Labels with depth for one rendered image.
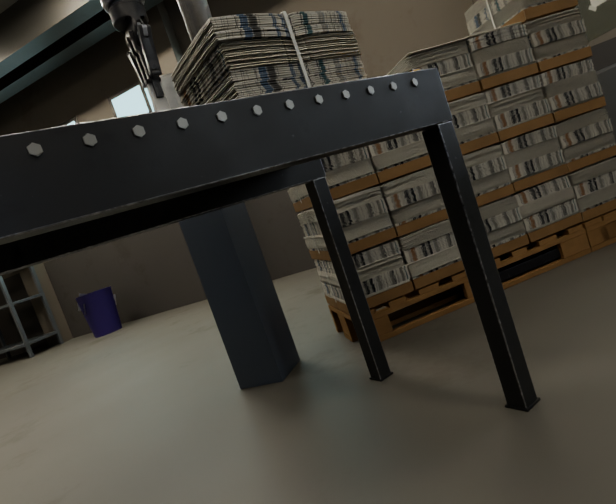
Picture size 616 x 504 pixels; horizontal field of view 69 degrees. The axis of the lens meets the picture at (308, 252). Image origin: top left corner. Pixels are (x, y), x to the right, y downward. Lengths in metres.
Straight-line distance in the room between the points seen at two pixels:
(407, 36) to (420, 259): 2.99
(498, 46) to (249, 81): 1.45
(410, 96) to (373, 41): 3.61
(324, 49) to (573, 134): 1.48
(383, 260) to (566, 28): 1.33
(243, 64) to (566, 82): 1.70
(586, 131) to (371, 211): 1.09
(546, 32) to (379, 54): 2.38
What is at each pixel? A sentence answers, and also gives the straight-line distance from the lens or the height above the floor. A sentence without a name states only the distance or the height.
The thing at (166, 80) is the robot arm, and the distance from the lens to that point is 1.89.
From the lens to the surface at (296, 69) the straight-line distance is 1.09.
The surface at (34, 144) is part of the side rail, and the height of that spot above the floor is 0.78.
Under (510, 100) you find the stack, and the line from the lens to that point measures 2.20.
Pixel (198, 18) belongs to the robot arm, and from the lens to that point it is 1.78.
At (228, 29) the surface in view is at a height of 1.00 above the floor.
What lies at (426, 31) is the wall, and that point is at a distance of 4.54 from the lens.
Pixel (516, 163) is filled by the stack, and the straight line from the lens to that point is 2.17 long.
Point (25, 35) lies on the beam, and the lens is 5.51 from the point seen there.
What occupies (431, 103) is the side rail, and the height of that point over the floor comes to 0.73.
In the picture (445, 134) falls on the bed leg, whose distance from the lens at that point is 1.04.
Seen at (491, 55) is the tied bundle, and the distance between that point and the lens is 2.21.
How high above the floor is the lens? 0.59
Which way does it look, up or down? 5 degrees down
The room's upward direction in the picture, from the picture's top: 19 degrees counter-clockwise
